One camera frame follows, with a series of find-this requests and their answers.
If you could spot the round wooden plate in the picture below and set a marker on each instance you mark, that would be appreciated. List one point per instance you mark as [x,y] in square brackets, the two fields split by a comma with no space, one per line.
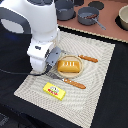
[71,58]

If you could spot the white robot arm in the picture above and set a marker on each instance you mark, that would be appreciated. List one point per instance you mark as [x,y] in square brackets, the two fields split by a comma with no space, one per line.
[35,17]

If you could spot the black stove burner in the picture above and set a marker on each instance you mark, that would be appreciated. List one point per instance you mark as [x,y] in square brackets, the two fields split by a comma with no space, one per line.
[97,4]

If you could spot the yellow butter box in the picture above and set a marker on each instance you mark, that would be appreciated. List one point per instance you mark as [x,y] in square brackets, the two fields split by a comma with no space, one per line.
[54,91]

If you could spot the beige bowl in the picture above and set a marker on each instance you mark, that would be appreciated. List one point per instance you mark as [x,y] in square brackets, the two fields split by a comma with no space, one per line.
[123,14]

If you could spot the fork with wooden handle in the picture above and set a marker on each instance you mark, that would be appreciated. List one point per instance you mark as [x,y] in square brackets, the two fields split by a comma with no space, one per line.
[68,81]

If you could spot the beige woven placemat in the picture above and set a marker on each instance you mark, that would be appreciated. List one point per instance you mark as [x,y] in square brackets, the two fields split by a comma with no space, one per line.
[78,105]

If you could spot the grey pot with handle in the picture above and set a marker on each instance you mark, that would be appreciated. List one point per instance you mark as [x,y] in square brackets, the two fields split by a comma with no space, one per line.
[87,11]

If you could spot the knife with wooden handle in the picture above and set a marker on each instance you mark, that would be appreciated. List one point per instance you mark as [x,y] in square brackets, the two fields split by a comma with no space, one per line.
[81,56]

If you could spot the orange bread loaf toy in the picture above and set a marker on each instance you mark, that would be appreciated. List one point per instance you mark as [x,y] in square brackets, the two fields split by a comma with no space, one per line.
[68,66]

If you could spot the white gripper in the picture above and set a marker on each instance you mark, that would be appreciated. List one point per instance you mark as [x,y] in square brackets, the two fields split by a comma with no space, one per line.
[39,50]

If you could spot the dark grey stock pot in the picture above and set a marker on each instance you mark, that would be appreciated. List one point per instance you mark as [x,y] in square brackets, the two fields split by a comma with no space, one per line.
[64,9]

